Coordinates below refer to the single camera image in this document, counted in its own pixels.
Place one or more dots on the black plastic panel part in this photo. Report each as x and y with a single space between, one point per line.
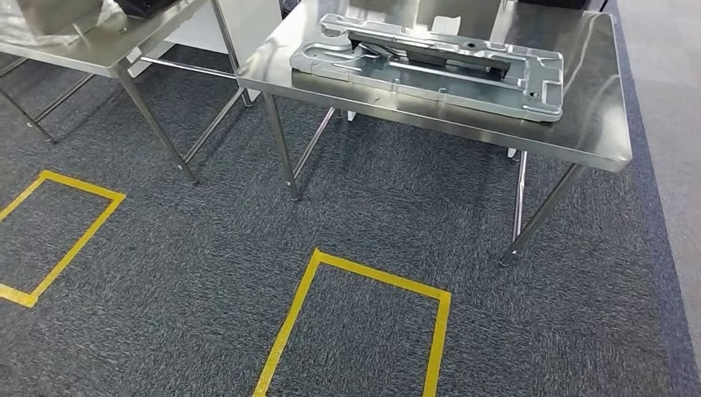
142 6
438 52

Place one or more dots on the steel workbench table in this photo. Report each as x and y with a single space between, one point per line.
547 137

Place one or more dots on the yellow floor tape square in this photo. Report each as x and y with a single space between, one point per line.
383 278
82 189

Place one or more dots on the small steel table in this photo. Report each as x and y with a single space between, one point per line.
82 55

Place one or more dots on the silver metal fixture plate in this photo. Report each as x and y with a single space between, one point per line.
438 87

